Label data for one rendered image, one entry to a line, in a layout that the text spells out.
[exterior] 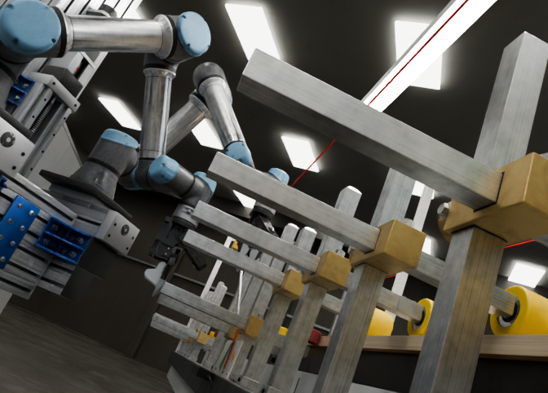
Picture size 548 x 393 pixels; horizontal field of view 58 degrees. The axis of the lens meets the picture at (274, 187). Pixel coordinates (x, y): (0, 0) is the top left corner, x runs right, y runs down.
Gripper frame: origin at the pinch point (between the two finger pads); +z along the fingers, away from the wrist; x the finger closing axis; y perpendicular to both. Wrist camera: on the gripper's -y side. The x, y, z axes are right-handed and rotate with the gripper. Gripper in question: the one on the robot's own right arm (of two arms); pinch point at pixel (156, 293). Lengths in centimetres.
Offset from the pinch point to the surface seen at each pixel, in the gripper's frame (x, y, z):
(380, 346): 40, -46, -5
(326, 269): 55, -26, -11
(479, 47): -329, -219, -461
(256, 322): 5.0, -26.9, -3.2
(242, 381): 23.2, -25.8, 11.5
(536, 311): 79, -49, -12
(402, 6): -329, -106, -461
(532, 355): 83, -46, -5
